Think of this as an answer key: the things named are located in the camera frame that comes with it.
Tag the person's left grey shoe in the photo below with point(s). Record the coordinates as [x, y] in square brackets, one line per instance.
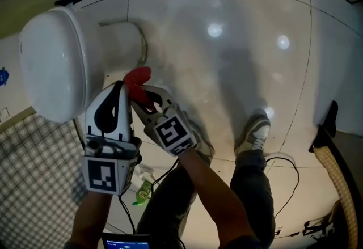
[202, 143]

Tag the person's leg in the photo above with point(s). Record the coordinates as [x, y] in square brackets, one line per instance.
[167, 208]
[252, 185]

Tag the green spray bottle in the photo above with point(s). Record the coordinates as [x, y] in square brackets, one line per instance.
[143, 192]

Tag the person's grey shoe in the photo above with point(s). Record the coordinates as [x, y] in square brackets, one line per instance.
[202, 143]
[255, 131]

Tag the person's right grey shoe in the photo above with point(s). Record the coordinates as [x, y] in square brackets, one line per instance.
[255, 131]

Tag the checkered mat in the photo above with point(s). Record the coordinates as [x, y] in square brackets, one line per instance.
[34, 179]

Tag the red cloth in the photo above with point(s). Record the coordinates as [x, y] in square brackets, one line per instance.
[139, 75]

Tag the person's left forearm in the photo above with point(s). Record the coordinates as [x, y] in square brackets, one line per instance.
[90, 219]

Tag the person's right forearm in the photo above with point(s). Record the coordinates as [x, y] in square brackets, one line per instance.
[210, 194]

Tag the dark display screen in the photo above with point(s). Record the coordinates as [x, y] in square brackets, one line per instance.
[124, 242]

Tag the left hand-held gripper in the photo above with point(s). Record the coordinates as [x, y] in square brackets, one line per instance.
[102, 175]

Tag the white toilet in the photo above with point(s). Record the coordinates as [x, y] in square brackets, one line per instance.
[54, 60]

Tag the person's right leg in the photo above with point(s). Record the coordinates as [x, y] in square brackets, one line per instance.
[252, 185]

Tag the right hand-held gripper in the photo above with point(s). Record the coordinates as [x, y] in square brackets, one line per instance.
[173, 131]

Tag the person's left leg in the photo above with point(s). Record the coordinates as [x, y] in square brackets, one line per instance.
[167, 208]

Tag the black stand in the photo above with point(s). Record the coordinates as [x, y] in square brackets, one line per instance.
[314, 228]

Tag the blue sticker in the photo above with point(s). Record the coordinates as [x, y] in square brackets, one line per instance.
[3, 75]

